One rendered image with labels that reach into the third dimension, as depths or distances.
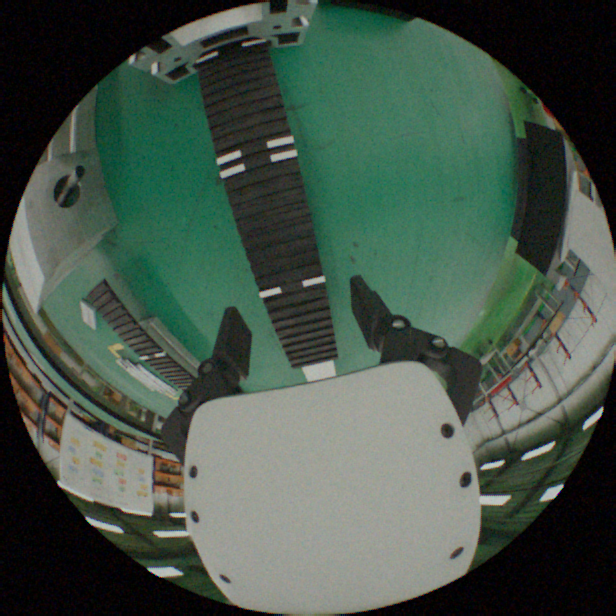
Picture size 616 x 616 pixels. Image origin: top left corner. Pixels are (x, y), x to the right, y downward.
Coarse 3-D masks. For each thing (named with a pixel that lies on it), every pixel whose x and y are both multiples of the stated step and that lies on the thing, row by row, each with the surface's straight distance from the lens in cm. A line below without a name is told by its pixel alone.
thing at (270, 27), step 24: (288, 0) 14; (312, 0) 15; (192, 24) 18; (216, 24) 16; (240, 24) 15; (264, 24) 16; (288, 24) 16; (144, 48) 15; (168, 48) 16; (192, 48) 16; (168, 72) 19; (192, 72) 19
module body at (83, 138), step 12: (84, 108) 26; (72, 120) 26; (84, 120) 25; (60, 132) 23; (72, 132) 25; (84, 132) 24; (60, 144) 22; (72, 144) 24; (84, 144) 23; (48, 156) 22
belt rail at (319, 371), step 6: (312, 366) 23; (318, 366) 23; (324, 366) 23; (330, 366) 24; (306, 372) 24; (312, 372) 24; (318, 372) 24; (324, 372) 25; (330, 372) 25; (312, 378) 26; (318, 378) 26
